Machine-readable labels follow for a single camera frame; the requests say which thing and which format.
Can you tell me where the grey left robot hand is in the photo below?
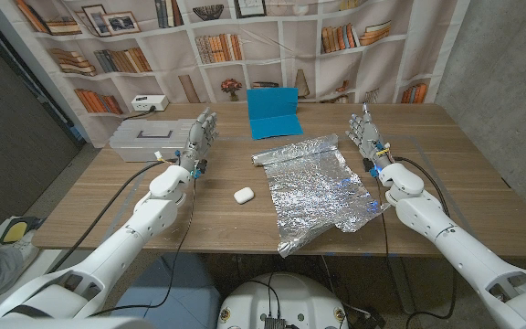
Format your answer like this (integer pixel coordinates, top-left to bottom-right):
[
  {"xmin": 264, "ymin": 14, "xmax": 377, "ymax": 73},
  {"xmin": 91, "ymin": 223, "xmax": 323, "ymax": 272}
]
[{"xmin": 176, "ymin": 107, "xmax": 220, "ymax": 173}]

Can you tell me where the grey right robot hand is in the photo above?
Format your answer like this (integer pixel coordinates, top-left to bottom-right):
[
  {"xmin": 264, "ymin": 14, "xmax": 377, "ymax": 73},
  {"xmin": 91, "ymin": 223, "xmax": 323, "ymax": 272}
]
[{"xmin": 345, "ymin": 102, "xmax": 395, "ymax": 171}]

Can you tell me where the white AirPods case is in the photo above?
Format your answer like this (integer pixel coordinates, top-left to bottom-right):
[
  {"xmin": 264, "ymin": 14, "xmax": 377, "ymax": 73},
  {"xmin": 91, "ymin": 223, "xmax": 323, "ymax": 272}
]
[{"xmin": 233, "ymin": 186, "xmax": 256, "ymax": 205}]

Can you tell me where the aluminum foil sheet with roll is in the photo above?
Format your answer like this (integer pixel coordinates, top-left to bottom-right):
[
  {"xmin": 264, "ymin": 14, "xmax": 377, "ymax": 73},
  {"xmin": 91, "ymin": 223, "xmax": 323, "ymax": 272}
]
[{"xmin": 250, "ymin": 133, "xmax": 391, "ymax": 259}]

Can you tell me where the blue folded origami paper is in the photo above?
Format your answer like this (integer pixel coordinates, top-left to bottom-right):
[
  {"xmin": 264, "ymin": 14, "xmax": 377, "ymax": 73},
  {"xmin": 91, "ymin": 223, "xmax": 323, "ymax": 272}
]
[{"xmin": 247, "ymin": 87, "xmax": 304, "ymax": 141}]

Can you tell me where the clear plastic storage box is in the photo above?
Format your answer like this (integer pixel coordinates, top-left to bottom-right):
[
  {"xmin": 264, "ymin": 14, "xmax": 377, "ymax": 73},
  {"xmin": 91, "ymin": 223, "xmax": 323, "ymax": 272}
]
[{"xmin": 109, "ymin": 118, "xmax": 200, "ymax": 163}]

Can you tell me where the white power strip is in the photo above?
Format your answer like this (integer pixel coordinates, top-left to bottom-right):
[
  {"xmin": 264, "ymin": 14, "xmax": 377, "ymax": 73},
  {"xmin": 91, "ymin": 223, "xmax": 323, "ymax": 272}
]
[{"xmin": 131, "ymin": 94, "xmax": 170, "ymax": 112}]

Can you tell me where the printed bookshelf backdrop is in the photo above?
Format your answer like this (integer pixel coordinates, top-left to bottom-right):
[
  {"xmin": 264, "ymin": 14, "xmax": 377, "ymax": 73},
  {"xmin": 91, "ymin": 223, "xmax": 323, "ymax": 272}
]
[{"xmin": 0, "ymin": 0, "xmax": 472, "ymax": 148}]

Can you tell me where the grey metal table leg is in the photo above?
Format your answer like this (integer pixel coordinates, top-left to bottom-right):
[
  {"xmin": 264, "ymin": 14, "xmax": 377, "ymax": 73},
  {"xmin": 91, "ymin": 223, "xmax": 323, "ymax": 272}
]
[{"xmin": 388, "ymin": 256, "xmax": 417, "ymax": 315}]

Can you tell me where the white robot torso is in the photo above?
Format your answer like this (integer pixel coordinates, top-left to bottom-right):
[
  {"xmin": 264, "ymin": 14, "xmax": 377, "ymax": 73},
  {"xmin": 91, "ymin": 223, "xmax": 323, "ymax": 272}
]
[{"xmin": 216, "ymin": 272, "xmax": 350, "ymax": 329}]

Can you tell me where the dark perforated metal panel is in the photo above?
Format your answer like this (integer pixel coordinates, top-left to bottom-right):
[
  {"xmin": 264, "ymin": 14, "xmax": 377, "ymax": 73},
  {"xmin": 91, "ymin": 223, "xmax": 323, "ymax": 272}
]
[{"xmin": 0, "ymin": 8, "xmax": 86, "ymax": 239}]

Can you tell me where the white floor platform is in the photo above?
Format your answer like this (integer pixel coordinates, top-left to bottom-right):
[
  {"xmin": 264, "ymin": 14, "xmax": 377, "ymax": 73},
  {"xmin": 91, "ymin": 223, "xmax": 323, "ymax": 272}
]
[{"xmin": 0, "ymin": 217, "xmax": 63, "ymax": 321}]

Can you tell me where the yellow and black pedal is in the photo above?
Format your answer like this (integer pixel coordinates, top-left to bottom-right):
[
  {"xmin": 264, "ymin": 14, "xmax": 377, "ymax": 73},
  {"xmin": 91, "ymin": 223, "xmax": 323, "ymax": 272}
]
[{"xmin": 0, "ymin": 216, "xmax": 40, "ymax": 246}]

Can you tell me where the white sneaker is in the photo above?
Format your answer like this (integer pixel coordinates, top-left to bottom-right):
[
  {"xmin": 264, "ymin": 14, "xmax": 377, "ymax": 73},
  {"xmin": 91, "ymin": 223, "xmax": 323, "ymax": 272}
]
[{"xmin": 14, "ymin": 241, "xmax": 40, "ymax": 271}]

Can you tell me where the black power strip cord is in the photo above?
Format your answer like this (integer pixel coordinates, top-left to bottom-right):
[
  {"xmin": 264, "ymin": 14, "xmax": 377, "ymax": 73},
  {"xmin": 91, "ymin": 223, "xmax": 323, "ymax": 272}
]
[{"xmin": 122, "ymin": 105, "xmax": 157, "ymax": 122}]

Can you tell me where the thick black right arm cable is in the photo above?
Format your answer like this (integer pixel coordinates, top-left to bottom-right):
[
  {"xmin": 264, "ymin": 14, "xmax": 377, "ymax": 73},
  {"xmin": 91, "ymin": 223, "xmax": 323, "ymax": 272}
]
[{"xmin": 393, "ymin": 156, "xmax": 458, "ymax": 329}]

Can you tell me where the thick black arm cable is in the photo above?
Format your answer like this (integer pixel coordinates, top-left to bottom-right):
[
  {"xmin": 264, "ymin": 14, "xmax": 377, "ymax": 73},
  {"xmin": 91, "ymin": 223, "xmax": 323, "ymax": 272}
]
[
  {"xmin": 47, "ymin": 157, "xmax": 180, "ymax": 274},
  {"xmin": 393, "ymin": 156, "xmax": 458, "ymax": 329}
]

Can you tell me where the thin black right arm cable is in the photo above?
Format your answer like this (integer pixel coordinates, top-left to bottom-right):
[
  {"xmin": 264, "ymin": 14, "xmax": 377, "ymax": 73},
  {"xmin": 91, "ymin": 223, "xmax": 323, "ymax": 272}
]
[{"xmin": 374, "ymin": 175, "xmax": 392, "ymax": 271}]

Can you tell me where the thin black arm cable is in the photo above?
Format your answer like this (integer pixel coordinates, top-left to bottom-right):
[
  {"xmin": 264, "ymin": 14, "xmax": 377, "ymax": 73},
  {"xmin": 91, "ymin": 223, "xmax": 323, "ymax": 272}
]
[
  {"xmin": 374, "ymin": 175, "xmax": 392, "ymax": 271},
  {"xmin": 88, "ymin": 173, "xmax": 199, "ymax": 318}
]

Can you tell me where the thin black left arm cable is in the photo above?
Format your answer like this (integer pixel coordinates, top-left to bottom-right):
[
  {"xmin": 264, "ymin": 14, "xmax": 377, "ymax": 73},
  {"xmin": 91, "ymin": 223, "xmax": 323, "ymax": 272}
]
[{"xmin": 88, "ymin": 173, "xmax": 199, "ymax": 318}]

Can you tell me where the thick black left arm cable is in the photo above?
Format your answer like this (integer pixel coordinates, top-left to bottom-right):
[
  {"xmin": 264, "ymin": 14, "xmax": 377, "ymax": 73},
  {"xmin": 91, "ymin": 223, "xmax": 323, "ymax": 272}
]
[{"xmin": 47, "ymin": 157, "xmax": 180, "ymax": 274}]

